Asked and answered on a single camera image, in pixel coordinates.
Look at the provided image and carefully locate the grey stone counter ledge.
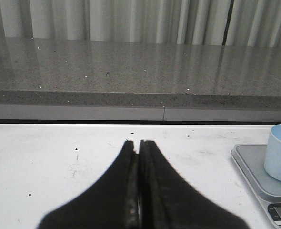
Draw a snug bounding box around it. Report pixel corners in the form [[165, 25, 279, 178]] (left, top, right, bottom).
[[0, 38, 281, 110]]

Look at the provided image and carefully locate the silver digital kitchen scale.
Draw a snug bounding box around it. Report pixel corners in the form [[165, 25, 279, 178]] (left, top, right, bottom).
[[231, 144, 281, 229]]

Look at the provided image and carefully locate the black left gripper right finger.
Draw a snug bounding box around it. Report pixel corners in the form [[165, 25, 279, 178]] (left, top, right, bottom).
[[139, 140, 248, 229]]

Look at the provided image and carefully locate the white pleated curtain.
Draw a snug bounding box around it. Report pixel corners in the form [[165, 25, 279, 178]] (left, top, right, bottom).
[[0, 0, 281, 47]]

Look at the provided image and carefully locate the light blue plastic cup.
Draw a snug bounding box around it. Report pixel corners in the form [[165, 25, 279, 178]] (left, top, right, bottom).
[[264, 124, 281, 181]]

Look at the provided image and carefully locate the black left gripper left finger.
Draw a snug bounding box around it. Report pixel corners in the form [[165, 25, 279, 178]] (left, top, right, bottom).
[[38, 141, 139, 229]]

